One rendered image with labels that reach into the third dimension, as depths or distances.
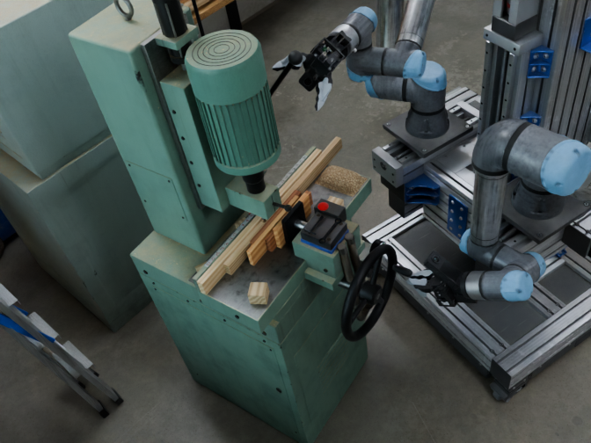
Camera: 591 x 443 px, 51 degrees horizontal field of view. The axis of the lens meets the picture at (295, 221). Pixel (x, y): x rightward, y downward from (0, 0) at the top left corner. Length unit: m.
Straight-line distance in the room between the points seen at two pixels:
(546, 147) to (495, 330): 1.15
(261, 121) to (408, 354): 1.39
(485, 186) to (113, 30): 0.96
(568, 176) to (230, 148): 0.75
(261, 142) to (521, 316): 1.33
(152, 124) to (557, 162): 0.95
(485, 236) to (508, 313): 0.84
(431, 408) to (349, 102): 1.97
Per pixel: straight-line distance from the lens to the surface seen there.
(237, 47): 1.43
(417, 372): 2.55
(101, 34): 1.60
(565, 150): 1.39
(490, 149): 1.44
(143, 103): 1.58
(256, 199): 1.67
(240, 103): 1.42
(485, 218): 1.62
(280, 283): 1.68
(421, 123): 2.16
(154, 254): 2.00
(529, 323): 2.46
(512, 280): 1.60
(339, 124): 3.61
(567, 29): 1.88
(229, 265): 1.71
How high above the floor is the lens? 2.22
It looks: 46 degrees down
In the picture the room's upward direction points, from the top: 11 degrees counter-clockwise
